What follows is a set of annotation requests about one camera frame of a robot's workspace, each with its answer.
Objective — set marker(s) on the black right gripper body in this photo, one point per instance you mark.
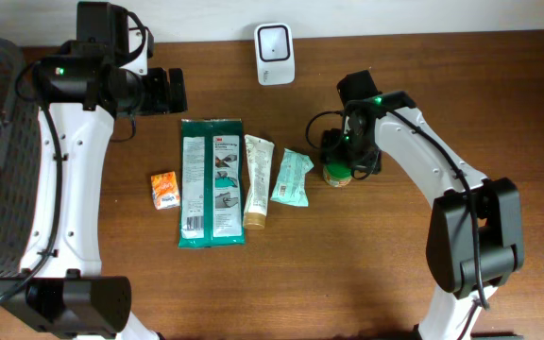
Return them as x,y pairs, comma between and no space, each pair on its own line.
355,149

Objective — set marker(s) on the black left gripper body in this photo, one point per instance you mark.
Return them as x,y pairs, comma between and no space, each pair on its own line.
176,90

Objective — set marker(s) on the green lid jar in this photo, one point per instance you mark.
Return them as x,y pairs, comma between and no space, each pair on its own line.
336,175

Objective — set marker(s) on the teal wipes packet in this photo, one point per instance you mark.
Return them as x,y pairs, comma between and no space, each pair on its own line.
290,185

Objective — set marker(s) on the white cream tube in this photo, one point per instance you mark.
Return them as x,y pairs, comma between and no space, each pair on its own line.
259,153

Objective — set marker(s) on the orange tissue pack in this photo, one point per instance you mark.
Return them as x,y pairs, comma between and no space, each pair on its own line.
165,191

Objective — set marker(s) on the green glove package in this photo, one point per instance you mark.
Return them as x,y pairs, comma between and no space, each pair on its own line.
211,213

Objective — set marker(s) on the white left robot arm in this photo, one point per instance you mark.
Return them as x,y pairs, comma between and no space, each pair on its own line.
80,92

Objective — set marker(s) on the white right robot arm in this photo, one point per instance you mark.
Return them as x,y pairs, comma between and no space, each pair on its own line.
475,238

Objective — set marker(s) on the white barcode scanner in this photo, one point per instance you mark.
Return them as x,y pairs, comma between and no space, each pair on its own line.
275,54

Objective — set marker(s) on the grey plastic mesh basket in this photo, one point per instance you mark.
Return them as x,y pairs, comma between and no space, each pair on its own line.
3,165

